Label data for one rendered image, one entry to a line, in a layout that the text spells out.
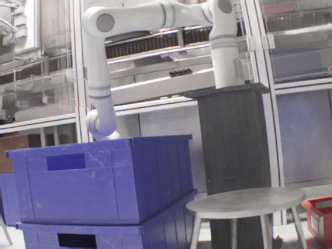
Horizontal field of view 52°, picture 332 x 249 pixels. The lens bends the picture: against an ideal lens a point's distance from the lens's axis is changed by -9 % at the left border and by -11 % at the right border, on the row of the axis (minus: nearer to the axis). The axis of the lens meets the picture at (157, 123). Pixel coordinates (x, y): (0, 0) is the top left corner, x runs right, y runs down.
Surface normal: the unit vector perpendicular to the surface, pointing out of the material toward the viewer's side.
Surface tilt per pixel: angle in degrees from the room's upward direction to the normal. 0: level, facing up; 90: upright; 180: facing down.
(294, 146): 90
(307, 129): 90
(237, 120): 90
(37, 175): 90
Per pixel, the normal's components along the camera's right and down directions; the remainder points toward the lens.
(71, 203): -0.31, -0.01
